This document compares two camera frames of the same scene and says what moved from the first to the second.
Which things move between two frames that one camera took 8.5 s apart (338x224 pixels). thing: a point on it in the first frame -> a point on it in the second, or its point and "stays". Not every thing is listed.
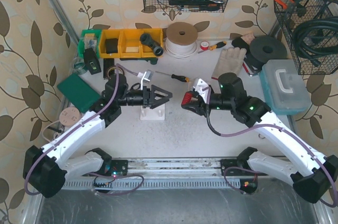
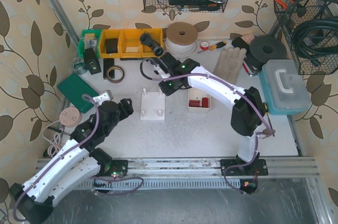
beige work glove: x=230 y=61 stays
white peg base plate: x=158 y=113 stays
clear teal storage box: x=284 y=86 stays
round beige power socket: x=69 y=116 stays
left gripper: x=147 y=97 -> x=121 y=108
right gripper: x=200 y=105 -> x=163 y=62
